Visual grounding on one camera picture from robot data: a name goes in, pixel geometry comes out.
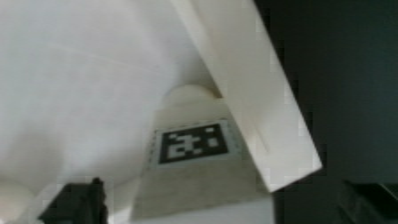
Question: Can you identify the white table leg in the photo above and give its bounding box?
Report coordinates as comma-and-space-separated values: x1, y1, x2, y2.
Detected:
131, 85, 275, 224

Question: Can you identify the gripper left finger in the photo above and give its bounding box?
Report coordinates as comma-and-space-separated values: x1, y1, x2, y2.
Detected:
37, 178, 108, 224

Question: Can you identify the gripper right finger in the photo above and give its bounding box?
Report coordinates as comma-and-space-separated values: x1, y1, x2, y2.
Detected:
335, 181, 398, 224

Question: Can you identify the white L-shaped fence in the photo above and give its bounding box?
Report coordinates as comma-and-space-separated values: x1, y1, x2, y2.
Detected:
170, 0, 321, 191

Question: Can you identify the white square table top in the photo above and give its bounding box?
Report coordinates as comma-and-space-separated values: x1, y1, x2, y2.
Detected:
0, 0, 237, 224

